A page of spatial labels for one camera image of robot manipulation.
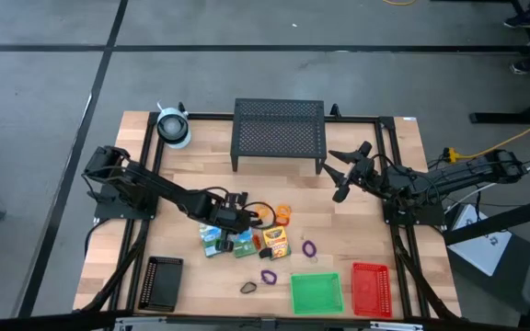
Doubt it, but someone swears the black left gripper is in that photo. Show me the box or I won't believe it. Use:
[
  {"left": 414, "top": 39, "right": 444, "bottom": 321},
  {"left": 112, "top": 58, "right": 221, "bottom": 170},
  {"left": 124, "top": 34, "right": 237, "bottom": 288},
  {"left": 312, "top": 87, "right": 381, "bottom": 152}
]
[{"left": 209, "top": 204, "right": 274, "bottom": 260}]

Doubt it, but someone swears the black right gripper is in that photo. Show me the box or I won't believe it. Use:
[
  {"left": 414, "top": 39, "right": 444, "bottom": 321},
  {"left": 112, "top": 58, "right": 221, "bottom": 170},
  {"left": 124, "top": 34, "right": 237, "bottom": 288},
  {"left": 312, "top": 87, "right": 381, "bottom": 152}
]
[{"left": 322, "top": 141, "right": 388, "bottom": 203}]

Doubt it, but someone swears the blue green crayon box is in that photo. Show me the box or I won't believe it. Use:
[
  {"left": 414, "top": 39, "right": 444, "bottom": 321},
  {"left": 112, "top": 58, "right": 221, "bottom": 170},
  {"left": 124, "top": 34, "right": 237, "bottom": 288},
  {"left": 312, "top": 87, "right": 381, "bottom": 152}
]
[
  {"left": 199, "top": 223, "right": 224, "bottom": 258},
  {"left": 232, "top": 228, "right": 259, "bottom": 259}
]

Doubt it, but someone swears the yellow green crayon box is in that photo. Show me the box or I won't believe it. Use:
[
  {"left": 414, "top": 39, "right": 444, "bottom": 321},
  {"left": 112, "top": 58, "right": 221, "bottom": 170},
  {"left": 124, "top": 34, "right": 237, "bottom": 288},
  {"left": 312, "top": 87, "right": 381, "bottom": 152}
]
[{"left": 262, "top": 224, "right": 293, "bottom": 261}]

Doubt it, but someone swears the green plastic basket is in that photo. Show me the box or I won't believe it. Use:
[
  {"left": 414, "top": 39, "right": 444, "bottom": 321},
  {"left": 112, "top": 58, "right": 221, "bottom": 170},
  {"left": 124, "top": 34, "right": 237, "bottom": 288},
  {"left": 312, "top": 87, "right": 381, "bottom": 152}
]
[{"left": 290, "top": 271, "right": 345, "bottom": 316}]

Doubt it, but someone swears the black plastic basket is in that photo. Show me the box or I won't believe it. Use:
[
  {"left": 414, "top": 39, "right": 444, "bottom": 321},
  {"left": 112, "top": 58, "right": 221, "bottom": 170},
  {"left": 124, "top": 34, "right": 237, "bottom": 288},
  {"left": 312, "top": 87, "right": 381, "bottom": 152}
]
[{"left": 137, "top": 256, "right": 185, "bottom": 314}]

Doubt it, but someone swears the red plastic basket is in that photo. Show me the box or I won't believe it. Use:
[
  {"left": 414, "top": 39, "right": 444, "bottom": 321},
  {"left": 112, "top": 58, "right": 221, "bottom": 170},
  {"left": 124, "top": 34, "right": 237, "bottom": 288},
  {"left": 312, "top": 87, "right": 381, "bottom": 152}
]
[{"left": 351, "top": 261, "right": 394, "bottom": 319}]

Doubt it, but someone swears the black desk beam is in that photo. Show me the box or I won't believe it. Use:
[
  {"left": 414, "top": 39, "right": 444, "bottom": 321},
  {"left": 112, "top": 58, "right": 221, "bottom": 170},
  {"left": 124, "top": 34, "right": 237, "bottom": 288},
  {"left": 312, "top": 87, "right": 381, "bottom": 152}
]
[{"left": 443, "top": 191, "right": 530, "bottom": 245}]

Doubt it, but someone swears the black desk leg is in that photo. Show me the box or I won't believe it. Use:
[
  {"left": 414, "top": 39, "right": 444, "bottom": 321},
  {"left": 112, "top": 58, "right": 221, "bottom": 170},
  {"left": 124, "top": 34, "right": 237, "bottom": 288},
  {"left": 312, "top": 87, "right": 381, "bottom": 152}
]
[{"left": 469, "top": 86, "right": 530, "bottom": 125}]

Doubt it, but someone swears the black perforated metal riser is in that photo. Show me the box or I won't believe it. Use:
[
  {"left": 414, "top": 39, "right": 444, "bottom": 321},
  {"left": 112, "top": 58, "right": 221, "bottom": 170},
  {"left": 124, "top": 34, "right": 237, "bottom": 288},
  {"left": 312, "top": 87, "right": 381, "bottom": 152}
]
[{"left": 230, "top": 97, "right": 328, "bottom": 175}]

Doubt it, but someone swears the white box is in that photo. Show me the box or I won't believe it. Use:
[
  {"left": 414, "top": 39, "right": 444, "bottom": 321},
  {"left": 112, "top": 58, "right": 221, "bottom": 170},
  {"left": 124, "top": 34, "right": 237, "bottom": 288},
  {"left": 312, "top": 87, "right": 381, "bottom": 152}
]
[{"left": 446, "top": 204, "right": 513, "bottom": 277}]

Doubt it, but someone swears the person's shoe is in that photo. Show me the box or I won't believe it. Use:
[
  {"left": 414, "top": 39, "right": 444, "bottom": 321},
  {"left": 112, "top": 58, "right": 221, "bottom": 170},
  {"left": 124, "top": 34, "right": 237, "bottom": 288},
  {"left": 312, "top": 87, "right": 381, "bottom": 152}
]
[
  {"left": 509, "top": 57, "right": 530, "bottom": 75},
  {"left": 503, "top": 11, "right": 530, "bottom": 29}
]

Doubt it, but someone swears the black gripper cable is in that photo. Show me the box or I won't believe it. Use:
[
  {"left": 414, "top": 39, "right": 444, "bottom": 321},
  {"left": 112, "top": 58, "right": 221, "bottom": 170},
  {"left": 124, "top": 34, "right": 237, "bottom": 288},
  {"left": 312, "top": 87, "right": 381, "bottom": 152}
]
[{"left": 241, "top": 200, "right": 279, "bottom": 231}]

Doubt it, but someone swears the yellow extension cable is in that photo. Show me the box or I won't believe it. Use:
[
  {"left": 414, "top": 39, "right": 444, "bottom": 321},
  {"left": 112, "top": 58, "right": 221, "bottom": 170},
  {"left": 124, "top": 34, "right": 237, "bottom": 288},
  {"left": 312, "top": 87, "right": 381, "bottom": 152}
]
[{"left": 446, "top": 111, "right": 530, "bottom": 163}]

